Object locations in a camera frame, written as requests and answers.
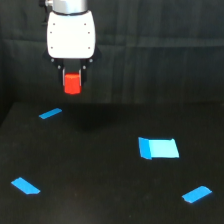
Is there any black backdrop curtain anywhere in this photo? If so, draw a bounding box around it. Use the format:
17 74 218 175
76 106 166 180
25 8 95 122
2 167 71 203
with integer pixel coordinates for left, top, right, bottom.
0 0 224 121

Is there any blue tape strip bottom right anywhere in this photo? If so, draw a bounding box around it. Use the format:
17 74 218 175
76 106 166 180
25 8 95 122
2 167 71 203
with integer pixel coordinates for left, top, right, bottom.
182 186 212 203

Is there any blue tape strip bottom left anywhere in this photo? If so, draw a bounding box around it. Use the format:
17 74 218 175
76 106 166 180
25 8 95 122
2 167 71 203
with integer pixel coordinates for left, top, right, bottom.
11 177 40 195

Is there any light blue paper square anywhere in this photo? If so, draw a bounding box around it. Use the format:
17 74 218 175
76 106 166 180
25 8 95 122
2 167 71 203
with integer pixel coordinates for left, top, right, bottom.
138 137 179 160

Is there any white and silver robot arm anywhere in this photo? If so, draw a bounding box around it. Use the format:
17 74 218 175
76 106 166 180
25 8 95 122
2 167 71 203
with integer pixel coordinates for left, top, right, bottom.
38 0 101 95

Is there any red hexagonal block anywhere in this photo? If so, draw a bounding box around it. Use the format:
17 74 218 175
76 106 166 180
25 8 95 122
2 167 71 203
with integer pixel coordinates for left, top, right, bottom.
64 73 82 95

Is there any blue tape strip top left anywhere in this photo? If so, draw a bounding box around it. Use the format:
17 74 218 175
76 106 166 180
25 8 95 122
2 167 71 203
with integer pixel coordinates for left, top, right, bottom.
39 108 62 119

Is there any blue tape strip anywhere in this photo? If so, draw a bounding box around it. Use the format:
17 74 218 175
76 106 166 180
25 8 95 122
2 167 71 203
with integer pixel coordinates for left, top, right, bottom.
39 108 62 119
11 177 40 195
182 186 212 203

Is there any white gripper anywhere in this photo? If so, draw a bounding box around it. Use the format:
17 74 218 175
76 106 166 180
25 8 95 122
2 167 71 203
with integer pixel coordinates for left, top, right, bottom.
43 10 97 87

